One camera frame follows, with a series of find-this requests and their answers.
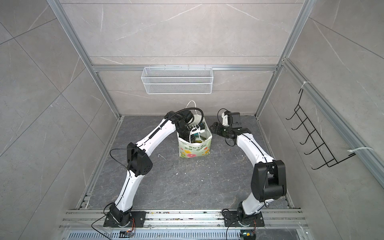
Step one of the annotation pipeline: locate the yellow snack bag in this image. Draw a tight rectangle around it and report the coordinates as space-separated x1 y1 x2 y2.
191 135 206 144

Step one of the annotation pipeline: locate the white floral paper bag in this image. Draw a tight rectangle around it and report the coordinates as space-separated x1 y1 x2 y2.
177 110 212 158

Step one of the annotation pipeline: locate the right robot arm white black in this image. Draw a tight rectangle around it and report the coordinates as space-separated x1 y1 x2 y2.
210 108 287 226

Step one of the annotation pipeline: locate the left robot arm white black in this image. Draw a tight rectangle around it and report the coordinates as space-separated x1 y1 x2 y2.
103 107 204 228

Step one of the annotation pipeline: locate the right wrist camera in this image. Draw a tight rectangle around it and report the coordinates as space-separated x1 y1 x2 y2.
222 111 230 127

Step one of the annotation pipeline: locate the white wire mesh basket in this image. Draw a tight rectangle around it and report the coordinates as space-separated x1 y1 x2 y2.
141 67 214 95

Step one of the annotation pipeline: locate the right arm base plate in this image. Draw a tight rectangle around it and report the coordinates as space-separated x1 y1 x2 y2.
222 209 265 228

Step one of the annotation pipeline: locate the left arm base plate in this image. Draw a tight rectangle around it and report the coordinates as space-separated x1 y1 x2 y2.
103 212 146 228

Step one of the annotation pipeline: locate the black wire hook rack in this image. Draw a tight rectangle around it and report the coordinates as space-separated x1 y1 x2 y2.
286 89 356 170

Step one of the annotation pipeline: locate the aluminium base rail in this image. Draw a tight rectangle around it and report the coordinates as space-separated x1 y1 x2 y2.
58 209 313 240

